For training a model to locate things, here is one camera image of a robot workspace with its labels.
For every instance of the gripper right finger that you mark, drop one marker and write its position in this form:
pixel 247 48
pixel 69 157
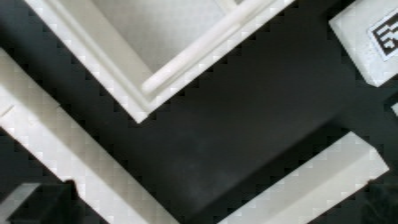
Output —
pixel 380 207

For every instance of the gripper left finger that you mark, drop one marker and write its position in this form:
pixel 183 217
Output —
pixel 39 204

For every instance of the white cabinet body box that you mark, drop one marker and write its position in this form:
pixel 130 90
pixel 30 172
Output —
pixel 147 42

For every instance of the white cabinet top block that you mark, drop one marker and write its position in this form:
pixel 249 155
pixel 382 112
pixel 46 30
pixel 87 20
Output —
pixel 364 26

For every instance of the white U-shaped obstacle fence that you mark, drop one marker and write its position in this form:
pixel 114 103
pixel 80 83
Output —
pixel 314 187

